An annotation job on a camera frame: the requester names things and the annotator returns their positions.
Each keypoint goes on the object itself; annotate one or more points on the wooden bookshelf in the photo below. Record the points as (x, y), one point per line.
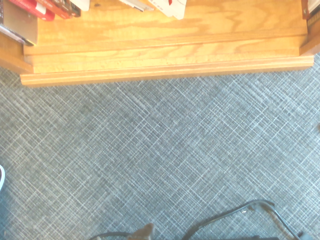
(160, 37)

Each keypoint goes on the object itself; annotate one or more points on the white book with red mark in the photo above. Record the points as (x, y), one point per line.
(172, 8)

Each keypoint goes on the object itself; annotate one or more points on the brown fuzzy object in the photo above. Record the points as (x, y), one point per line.
(145, 231)

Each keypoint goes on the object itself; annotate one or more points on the white grey thin book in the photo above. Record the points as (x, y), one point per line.
(137, 4)

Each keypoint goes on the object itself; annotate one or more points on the black spine book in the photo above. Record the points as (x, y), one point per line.
(75, 10)

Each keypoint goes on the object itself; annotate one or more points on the plain white book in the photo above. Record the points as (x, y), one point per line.
(82, 4)

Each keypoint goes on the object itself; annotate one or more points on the dark red spine book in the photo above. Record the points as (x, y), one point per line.
(56, 8)

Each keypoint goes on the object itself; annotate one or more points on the grey cover book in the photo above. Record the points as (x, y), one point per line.
(22, 25)

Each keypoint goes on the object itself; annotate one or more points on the white round object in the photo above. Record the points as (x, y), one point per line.
(1, 177)

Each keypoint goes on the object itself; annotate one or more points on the black and white picture book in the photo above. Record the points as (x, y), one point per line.
(313, 23)

